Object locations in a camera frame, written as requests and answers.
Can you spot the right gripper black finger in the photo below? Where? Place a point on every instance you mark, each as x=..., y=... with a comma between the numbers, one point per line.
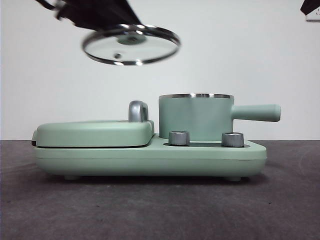
x=311, y=6

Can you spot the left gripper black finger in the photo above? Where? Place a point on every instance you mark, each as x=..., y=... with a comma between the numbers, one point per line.
x=100, y=23
x=120, y=12

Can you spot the glass pot lid green knob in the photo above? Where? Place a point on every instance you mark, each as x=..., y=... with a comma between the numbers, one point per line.
x=130, y=39

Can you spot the mint green hinged griddle lid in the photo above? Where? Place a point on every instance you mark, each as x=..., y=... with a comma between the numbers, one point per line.
x=87, y=133

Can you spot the silver control knob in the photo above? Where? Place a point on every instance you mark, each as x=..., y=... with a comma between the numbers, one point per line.
x=232, y=140
x=178, y=138

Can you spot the mint green breakfast maker base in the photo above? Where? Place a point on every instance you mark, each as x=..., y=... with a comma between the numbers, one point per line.
x=150, y=157

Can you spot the white wall socket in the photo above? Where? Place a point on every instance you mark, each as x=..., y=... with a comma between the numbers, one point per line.
x=313, y=17

